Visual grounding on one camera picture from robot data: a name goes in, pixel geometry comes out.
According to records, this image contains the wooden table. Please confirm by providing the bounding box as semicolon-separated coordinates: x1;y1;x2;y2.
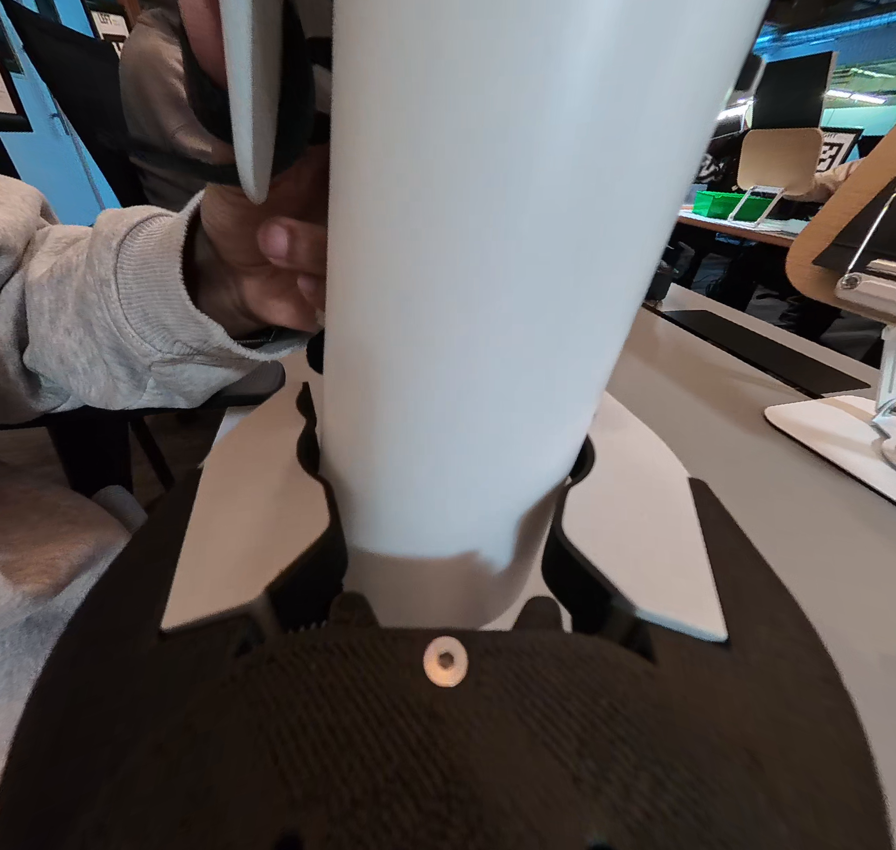
675;209;813;246

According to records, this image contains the black framed wall picture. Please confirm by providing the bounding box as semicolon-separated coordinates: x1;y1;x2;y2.
0;59;34;134

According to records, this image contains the black monitor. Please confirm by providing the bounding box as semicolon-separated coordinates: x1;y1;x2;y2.
751;50;839;131

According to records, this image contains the person's left forearm grey sleeve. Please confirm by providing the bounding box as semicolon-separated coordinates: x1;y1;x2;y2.
0;174;284;425

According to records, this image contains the green plastic bin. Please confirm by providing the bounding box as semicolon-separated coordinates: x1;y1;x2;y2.
693;190;788;221

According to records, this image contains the plywood panel on white stand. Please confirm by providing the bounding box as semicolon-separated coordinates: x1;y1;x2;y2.
727;127;826;225
763;176;896;502

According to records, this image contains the black and white printed tag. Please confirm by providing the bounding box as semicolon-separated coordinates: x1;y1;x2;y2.
815;125;863;173

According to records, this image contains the black framed printed tag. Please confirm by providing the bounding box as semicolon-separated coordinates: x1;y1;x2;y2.
79;0;132;60

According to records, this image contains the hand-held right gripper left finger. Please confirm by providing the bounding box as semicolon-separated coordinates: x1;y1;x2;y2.
160;381;350;644

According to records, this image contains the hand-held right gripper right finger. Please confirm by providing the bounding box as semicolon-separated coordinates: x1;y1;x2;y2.
542;393;730;662

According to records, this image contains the person's left hand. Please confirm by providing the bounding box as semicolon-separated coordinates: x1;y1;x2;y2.
178;0;330;347

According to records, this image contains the person's grey hoodie torso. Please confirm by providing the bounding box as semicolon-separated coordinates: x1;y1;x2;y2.
119;0;235;212

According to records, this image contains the white bottle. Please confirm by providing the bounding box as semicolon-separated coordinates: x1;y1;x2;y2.
308;0;792;630

